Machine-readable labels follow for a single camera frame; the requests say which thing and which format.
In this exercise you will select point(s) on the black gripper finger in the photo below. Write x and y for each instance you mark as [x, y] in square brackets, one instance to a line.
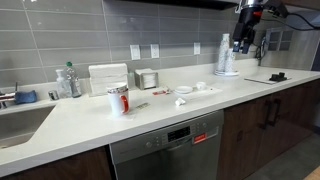
[246, 47]
[236, 46]

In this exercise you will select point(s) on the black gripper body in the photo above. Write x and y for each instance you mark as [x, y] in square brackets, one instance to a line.
[244, 29]

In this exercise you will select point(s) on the small white tea cup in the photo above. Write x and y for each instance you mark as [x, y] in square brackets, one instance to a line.
[201, 85]

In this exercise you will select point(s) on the white round cup tray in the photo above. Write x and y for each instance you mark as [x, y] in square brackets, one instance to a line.
[226, 74]

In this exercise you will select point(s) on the patterned paper cup in mug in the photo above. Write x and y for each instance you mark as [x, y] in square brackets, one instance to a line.
[117, 87]

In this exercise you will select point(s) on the tall stack paper cups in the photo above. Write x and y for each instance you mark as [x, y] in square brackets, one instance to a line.
[223, 53]

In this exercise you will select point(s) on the white cutting board mat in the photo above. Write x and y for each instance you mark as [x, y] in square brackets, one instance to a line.
[261, 79]

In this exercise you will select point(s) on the black object on mat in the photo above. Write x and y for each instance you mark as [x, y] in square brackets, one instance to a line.
[278, 77]

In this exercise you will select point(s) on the white placemat sheet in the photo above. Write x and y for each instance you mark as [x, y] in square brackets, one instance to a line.
[199, 93]

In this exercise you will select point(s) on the small white creamer pod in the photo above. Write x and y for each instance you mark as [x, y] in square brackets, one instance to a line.
[180, 102]

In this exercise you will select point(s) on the dark wood cabinet doors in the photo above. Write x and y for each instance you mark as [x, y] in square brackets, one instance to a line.
[257, 131]

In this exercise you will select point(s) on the red sauce packet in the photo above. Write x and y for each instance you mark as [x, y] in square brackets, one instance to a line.
[159, 92]

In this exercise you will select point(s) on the metal napkin dispenser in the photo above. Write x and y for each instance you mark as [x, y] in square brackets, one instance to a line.
[146, 78]

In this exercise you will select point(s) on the small label sticker on counter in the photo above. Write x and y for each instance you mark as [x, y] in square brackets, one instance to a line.
[143, 105]

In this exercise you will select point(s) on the stainless steel dishwasher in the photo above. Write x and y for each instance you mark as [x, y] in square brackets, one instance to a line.
[183, 151]

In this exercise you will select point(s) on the stack of white paper towels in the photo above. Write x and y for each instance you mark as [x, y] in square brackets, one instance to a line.
[101, 76]

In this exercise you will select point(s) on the clear bottle green cap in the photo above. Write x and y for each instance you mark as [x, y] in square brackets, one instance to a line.
[73, 80]

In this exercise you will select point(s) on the small metal can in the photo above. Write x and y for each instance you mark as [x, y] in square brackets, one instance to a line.
[53, 95]

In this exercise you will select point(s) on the blue sponge cloth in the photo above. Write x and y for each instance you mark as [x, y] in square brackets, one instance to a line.
[25, 97]

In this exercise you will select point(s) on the chrome sink faucet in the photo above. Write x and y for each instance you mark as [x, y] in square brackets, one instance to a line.
[4, 97]

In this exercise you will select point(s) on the wall power outlet right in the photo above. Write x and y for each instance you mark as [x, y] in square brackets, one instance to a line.
[197, 48]

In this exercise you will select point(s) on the wall power outlet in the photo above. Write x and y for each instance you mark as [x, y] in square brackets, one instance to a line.
[155, 51]
[135, 52]
[197, 48]

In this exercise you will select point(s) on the wall power outlet middle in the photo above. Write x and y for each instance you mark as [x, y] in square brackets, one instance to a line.
[155, 51]

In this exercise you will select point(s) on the wall power outlet left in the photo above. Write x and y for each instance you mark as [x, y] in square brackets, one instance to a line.
[135, 52]

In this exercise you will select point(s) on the white mug red handle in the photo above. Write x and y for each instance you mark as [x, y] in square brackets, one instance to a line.
[119, 101]

